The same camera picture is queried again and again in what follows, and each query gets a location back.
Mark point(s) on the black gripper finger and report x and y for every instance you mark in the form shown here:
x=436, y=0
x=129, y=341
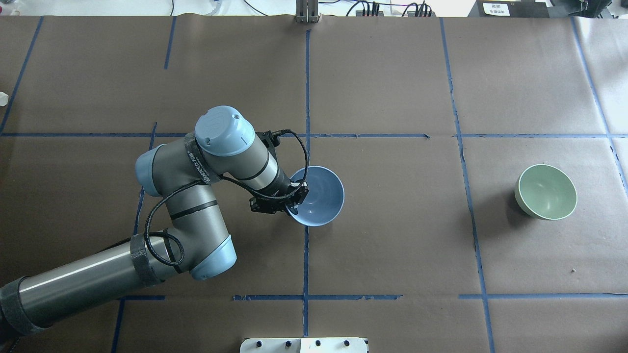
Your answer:
x=292, y=208

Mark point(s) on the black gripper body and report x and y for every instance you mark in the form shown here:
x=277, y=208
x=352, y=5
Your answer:
x=283, y=187

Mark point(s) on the blue bowl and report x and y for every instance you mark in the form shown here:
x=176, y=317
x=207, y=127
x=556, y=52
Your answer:
x=325, y=198

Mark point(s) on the green bowl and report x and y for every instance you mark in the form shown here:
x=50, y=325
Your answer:
x=546, y=193

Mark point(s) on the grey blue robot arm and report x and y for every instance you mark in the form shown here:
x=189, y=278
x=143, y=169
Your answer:
x=184, y=232

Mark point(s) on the white camera post with base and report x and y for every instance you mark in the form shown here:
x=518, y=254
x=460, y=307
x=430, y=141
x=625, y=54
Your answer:
x=305, y=345

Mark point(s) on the aluminium frame post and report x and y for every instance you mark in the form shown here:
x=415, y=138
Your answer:
x=307, y=11

